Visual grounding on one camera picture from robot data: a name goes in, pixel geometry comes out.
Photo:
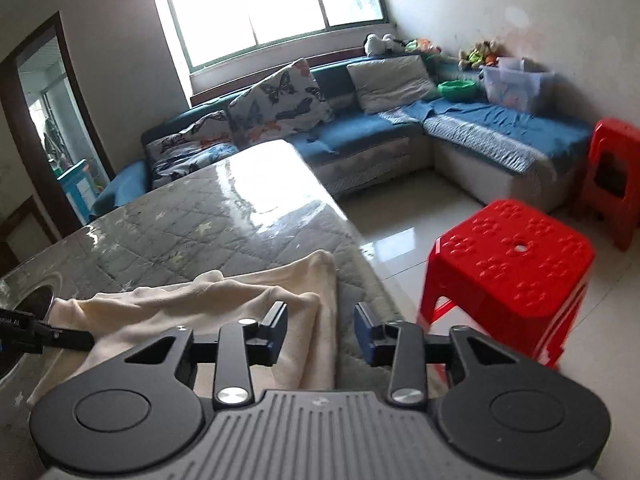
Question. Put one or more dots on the red plastic stool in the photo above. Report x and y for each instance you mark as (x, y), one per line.
(611, 185)
(520, 274)

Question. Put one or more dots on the clear plastic storage box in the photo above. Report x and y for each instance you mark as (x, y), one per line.
(518, 84)

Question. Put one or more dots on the grey cushion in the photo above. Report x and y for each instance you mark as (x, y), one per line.
(391, 82)

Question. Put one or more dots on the red plastic stool far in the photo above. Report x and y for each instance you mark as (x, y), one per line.
(611, 185)

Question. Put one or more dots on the green plastic bowl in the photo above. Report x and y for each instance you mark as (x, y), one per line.
(459, 90)

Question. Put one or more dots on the cream knit garment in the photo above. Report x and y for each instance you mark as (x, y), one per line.
(119, 322)

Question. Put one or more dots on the blue sectional sofa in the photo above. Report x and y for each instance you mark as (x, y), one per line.
(490, 151)

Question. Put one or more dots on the light blue box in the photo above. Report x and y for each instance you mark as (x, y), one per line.
(82, 182)

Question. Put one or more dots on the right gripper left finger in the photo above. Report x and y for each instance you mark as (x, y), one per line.
(241, 345)

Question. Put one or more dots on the dark wooden door frame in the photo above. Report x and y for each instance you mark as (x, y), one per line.
(48, 118)

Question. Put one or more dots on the colourful plush toys pile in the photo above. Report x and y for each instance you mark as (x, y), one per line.
(484, 53)

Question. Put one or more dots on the butterfly pillow left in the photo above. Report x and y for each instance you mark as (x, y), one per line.
(206, 141)

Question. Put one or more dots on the butterfly pillow upright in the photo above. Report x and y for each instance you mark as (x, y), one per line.
(288, 101)

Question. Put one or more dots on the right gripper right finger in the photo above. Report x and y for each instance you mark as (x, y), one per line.
(399, 346)

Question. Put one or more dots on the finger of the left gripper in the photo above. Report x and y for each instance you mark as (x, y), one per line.
(50, 337)

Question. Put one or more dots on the red plastic stool near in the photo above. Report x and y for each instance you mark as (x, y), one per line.
(520, 274)

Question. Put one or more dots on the white plush toy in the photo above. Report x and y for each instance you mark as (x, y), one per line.
(388, 44)

